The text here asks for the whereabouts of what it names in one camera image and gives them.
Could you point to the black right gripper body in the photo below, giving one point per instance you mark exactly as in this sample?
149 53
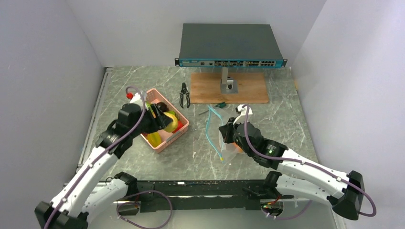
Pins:
231 135

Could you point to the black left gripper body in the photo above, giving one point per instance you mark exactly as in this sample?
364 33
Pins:
147 122

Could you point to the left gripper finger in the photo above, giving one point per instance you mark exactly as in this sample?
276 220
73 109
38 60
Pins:
160 124
156 113

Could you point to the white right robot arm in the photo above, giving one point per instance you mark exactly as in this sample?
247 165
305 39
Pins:
293 174

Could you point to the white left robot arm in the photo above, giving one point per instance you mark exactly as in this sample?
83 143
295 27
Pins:
77 204

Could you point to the dark purple plum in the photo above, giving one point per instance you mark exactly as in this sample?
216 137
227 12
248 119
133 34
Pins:
162 107

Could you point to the pink plastic basket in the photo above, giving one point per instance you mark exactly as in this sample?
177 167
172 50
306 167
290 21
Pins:
154 96

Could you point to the wooden board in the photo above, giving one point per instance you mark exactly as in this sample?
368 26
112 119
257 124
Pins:
206 88

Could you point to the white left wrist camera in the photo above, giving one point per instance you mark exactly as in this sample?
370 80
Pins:
137 98

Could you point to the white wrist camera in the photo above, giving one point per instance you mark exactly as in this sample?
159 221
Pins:
244 112
137 98

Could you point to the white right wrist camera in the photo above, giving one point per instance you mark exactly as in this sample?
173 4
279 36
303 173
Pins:
244 112

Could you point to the green handled screwdriver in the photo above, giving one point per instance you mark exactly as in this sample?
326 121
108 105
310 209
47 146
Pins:
219 105

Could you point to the black handled pliers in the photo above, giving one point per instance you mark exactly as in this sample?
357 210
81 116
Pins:
184 95

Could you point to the aluminium frame rail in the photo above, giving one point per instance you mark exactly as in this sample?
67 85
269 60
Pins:
73 97

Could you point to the metal stand post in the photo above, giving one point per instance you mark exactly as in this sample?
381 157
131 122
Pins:
228 85

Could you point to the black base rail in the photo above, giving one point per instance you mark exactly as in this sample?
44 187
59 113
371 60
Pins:
152 196

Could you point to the grey network switch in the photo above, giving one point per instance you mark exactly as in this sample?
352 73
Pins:
229 45

